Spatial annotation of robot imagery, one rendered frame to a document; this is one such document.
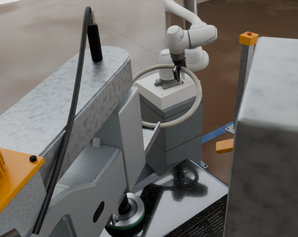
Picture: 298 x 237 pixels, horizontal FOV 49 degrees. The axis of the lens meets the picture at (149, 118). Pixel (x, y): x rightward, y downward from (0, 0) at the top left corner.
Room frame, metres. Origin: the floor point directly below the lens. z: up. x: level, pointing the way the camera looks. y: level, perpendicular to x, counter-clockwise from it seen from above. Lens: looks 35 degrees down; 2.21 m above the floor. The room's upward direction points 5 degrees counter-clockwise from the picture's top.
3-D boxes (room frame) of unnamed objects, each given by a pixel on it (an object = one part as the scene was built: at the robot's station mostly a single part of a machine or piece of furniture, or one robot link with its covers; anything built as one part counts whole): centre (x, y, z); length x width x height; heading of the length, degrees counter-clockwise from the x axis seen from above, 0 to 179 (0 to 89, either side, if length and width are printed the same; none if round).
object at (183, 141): (2.33, -0.19, 0.40); 0.50 x 0.50 x 0.80; 30
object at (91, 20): (1.08, 0.17, 1.81); 0.04 x 0.04 x 0.17
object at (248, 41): (2.78, -0.96, 0.54); 0.20 x 0.20 x 1.09; 37
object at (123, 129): (1.01, 0.20, 1.35); 0.36 x 0.22 x 0.45; 157
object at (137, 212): (1.08, 0.17, 0.90); 0.21 x 0.21 x 0.01
